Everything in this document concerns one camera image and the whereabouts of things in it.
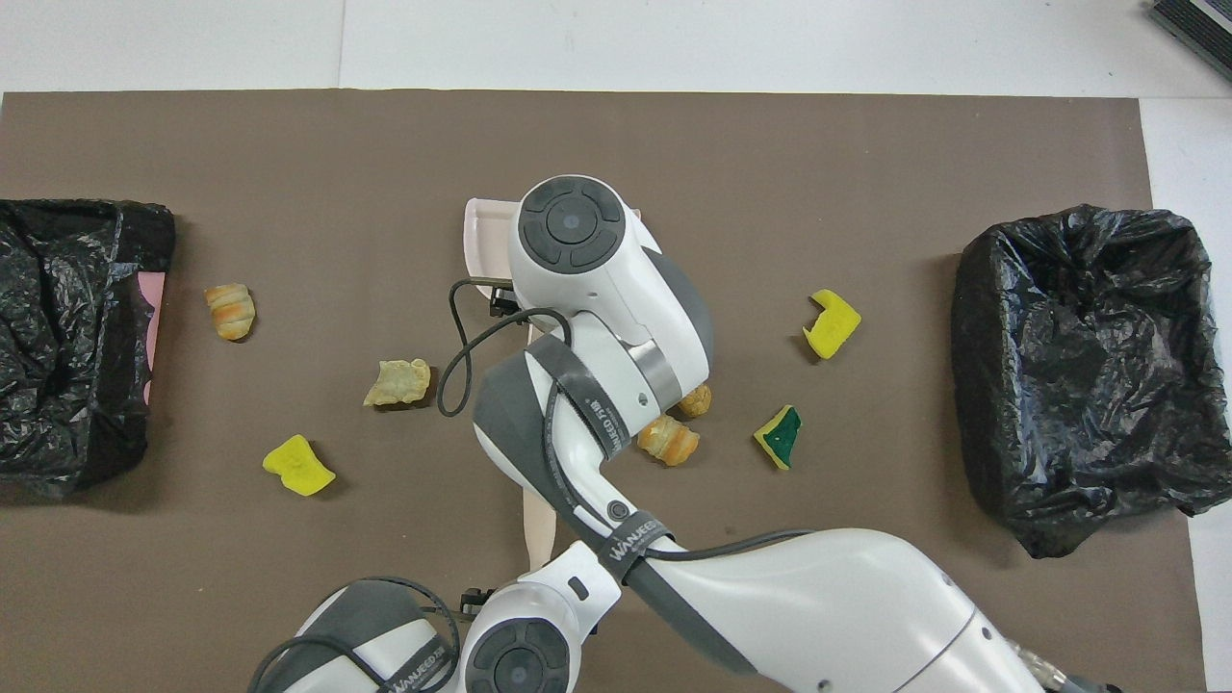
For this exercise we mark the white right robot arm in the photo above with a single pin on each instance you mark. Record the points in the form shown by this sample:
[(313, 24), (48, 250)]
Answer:
[(866, 616)]

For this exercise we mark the notched yellow sponge piece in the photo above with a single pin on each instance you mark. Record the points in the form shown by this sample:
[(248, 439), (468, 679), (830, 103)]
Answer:
[(834, 325)]

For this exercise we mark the dark ribbed device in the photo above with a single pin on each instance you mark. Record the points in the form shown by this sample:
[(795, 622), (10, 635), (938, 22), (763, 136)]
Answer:
[(1198, 24)]

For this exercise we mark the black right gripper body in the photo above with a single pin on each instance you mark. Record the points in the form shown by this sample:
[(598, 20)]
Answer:
[(502, 298)]

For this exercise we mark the black garbage bag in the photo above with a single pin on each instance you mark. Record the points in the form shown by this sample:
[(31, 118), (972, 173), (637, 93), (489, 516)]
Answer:
[(1078, 385), (58, 385)]

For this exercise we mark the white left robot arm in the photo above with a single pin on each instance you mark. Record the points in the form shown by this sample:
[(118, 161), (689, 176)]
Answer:
[(385, 645)]

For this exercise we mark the pale toy pastry piece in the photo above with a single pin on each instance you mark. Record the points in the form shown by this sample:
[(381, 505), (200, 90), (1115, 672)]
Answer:
[(397, 383)]

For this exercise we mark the beige hand brush black bristles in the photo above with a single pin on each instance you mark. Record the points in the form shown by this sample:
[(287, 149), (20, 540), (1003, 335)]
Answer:
[(537, 525)]

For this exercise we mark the orange striped toy croissant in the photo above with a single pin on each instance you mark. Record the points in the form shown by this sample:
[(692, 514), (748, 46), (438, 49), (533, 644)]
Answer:
[(229, 311), (671, 440)]

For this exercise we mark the brown table mat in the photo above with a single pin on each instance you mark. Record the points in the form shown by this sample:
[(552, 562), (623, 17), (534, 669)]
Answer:
[(289, 144)]

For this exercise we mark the yellow and green sponge piece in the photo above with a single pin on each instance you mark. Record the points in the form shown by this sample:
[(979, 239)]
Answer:
[(780, 438)]

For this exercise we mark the pink plastic bin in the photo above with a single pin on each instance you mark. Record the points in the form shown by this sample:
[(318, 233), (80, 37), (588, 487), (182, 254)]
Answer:
[(152, 327)]

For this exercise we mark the beige plastic dustpan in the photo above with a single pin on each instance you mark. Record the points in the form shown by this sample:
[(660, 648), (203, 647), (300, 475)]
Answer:
[(486, 241)]

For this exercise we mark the brown textured toy bread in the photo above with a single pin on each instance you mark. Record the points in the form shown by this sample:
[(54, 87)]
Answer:
[(698, 400)]

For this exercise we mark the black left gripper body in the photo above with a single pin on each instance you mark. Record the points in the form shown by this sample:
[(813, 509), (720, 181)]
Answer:
[(476, 603)]

